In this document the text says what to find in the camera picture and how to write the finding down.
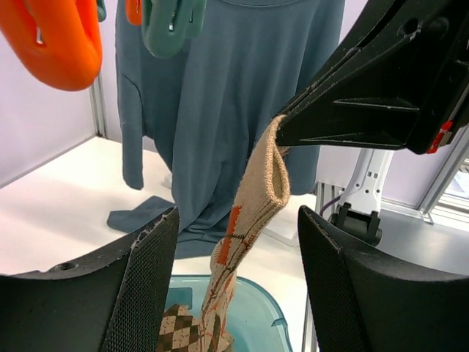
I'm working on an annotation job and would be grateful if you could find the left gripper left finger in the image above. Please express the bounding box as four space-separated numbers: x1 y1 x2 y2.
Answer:
1 208 179 352

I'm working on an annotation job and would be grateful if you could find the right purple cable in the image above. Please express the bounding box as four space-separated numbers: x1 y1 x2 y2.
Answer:
320 196 344 216

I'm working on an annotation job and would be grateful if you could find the teal clip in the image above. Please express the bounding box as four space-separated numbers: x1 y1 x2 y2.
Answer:
141 0 207 59
96 0 107 22

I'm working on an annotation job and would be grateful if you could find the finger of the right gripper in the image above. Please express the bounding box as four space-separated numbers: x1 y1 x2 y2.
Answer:
277 59 419 149
278 0 466 122

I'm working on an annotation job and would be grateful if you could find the teal long sleeve shirt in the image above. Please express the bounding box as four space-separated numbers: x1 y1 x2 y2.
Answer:
115 1 345 259

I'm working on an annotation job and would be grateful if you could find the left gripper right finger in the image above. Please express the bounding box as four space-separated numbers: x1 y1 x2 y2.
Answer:
298 206 468 351

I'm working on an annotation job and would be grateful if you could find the orange clip front left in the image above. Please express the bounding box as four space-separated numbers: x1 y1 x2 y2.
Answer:
1 0 103 92

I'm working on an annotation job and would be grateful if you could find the teal plastic basin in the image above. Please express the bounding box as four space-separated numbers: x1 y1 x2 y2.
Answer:
165 275 292 352

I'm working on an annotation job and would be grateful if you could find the teal clip front left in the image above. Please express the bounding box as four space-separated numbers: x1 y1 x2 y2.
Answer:
141 0 207 59

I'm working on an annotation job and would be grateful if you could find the beige orange argyle sock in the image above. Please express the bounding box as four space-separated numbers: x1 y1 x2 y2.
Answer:
199 115 290 351

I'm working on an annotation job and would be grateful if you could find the orange clip right rim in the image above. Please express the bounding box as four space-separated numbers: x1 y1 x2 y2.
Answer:
125 0 142 26

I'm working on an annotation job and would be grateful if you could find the brown argyle sock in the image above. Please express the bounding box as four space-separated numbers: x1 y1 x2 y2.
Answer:
156 304 201 352

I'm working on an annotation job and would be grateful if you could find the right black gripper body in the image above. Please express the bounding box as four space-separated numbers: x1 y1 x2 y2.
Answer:
405 1 468 154

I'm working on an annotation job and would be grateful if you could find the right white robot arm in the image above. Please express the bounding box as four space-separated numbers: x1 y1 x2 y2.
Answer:
277 0 468 245

